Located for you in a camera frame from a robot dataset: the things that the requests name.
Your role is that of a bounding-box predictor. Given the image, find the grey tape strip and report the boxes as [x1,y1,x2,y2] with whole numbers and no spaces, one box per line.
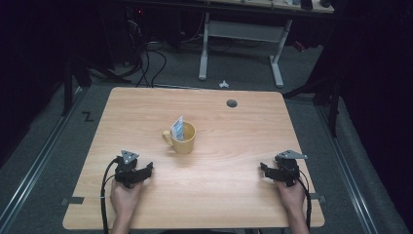
[309,193,327,205]
[59,196,86,207]

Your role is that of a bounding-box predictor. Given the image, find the blue and white packet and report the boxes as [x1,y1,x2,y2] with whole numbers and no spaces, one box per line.
[169,115,186,141]

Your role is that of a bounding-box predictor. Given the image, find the white metal desk frame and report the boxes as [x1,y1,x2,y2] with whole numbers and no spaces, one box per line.
[198,12,293,89]

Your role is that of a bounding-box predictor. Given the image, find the metal floor rail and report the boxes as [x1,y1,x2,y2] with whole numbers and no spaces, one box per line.
[0,87,86,230]
[316,106,380,234]

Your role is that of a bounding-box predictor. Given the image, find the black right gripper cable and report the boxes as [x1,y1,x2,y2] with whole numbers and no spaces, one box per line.
[296,176,313,228]

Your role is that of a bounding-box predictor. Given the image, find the person's left hand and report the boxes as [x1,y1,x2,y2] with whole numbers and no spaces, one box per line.
[109,177,144,222]

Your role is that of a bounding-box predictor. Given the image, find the black stand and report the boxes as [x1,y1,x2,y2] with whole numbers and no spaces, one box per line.
[282,72,343,138]
[60,53,94,117]

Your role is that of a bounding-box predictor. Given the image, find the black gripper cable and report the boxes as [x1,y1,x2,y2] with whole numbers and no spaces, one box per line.
[99,157,120,234]
[296,176,313,228]

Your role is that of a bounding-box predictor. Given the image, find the dark computer tower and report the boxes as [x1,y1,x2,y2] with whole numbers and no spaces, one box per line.
[105,5,145,70]

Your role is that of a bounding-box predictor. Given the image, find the person's right hand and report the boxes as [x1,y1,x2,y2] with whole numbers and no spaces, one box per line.
[275,179,307,216]

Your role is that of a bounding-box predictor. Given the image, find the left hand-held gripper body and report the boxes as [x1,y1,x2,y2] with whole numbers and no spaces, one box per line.
[113,149,148,190]

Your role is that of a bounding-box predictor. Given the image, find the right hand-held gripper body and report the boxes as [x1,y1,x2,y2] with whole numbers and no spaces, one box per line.
[268,149,309,188]

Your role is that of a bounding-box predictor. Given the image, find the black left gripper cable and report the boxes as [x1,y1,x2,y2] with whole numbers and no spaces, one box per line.
[99,157,120,234]

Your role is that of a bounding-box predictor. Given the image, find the black floor cables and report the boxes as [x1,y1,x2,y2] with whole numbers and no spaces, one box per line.
[134,19,169,89]

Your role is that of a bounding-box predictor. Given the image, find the yellow mug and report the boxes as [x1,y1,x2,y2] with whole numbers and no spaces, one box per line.
[161,121,197,155]

